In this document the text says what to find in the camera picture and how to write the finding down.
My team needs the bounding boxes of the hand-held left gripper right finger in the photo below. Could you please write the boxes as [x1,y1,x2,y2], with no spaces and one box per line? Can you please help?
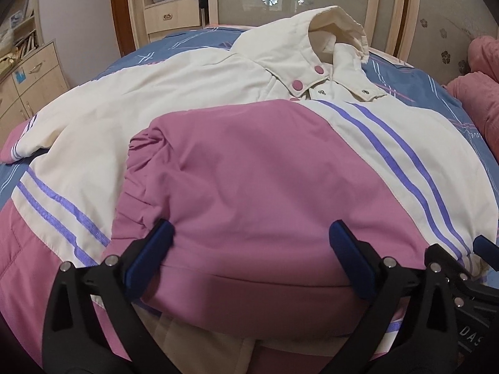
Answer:
[328,221,457,374]

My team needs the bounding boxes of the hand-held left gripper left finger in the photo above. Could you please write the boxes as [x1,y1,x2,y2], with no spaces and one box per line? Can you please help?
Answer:
[42,219,175,374]

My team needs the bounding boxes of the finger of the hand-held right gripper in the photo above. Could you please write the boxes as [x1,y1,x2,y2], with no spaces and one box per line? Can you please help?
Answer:
[472,235,499,272]
[425,242,486,293]

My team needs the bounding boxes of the pink and cream jacket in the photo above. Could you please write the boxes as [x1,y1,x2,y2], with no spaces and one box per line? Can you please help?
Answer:
[0,6,499,374]

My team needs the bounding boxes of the pink fleece blanket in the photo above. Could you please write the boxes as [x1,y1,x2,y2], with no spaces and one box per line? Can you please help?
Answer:
[445,35,499,153]

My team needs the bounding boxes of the light wooden drawer cabinet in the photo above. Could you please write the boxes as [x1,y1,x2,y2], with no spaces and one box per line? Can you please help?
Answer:
[0,39,71,146]

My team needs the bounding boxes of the blue striped bed sheet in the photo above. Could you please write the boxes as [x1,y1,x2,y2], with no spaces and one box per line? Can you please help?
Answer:
[0,25,499,287]

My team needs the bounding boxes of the light wooden shelf cabinet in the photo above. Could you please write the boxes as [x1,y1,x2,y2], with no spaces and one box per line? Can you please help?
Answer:
[125,0,208,49]

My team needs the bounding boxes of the bookshelf with books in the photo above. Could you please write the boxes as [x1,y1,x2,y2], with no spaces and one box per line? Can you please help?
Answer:
[0,0,44,76]

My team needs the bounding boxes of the brown wooden door frame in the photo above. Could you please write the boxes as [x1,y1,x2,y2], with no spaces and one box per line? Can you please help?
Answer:
[108,0,136,58]

